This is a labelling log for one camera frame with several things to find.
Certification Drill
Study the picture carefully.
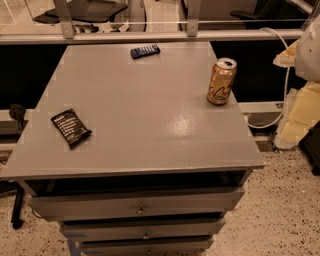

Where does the black rxbar chocolate wrapper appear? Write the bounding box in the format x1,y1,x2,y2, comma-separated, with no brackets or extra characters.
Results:
51,109,92,149

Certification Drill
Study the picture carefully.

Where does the middle grey drawer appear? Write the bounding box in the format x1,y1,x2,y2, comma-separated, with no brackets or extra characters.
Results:
62,218,225,242

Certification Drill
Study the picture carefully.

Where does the top grey drawer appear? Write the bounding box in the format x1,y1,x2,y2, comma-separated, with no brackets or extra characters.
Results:
29,187,244,221

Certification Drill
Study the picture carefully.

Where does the bottom grey drawer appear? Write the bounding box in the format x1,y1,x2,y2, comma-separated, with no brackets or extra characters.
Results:
81,236,213,256

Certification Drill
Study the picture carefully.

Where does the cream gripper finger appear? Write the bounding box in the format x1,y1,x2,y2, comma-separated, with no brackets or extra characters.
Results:
273,41,298,68
274,82,320,149

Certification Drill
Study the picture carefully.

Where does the small black object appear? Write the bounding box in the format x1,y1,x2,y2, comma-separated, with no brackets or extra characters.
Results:
9,104,26,130

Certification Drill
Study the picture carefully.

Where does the white cable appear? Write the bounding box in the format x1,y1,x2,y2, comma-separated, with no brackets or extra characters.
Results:
245,27,292,130

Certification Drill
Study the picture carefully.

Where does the grey drawer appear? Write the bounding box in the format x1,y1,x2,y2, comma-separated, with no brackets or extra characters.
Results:
62,218,225,242
29,187,244,221
81,236,213,256

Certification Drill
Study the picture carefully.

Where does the blue snack bar wrapper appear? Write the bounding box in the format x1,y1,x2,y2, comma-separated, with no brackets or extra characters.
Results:
130,44,161,59

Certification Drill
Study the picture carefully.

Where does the grey drawer cabinet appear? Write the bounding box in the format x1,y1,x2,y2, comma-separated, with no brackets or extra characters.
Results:
0,41,266,256

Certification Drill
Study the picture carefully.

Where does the orange soda can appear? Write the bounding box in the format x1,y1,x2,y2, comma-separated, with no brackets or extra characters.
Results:
207,57,237,105

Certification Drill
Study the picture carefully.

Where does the metal railing frame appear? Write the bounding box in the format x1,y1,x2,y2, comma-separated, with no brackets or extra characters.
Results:
0,0,319,45

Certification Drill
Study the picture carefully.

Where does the black stand leg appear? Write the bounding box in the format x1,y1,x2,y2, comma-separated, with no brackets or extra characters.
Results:
11,187,24,229

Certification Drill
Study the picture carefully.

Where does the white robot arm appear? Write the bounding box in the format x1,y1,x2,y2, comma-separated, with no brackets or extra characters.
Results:
273,15,320,149

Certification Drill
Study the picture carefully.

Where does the black office chair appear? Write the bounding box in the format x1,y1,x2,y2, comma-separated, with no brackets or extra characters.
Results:
33,0,128,33

